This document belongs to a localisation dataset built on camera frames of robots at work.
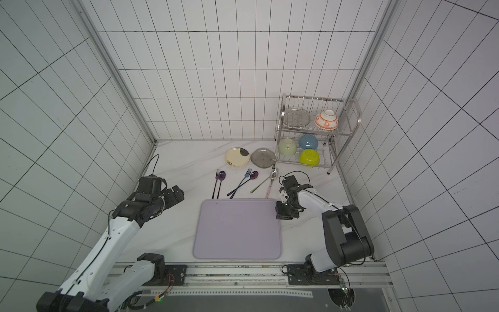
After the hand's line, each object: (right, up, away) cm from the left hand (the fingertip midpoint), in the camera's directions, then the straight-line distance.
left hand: (173, 201), depth 80 cm
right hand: (+43, -9, +8) cm, 45 cm away
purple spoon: (+17, +8, +23) cm, 30 cm away
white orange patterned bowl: (+67, +35, +5) cm, 76 cm away
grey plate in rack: (+55, +38, +12) cm, 68 cm away
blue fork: (+30, +8, +23) cm, 39 cm away
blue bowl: (+65, +27, +28) cm, 76 cm away
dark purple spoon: (+35, +9, +23) cm, 42 cm away
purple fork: (+14, +8, +23) cm, 29 cm away
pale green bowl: (+53, +24, +24) cm, 63 cm away
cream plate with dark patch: (+25, +19, +31) cm, 44 cm away
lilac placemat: (+29, -14, +5) cm, 32 cm away
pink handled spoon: (+45, +9, +21) cm, 50 cm away
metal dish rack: (+61, +31, +5) cm, 68 cm away
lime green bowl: (+64, +18, +20) cm, 69 cm away
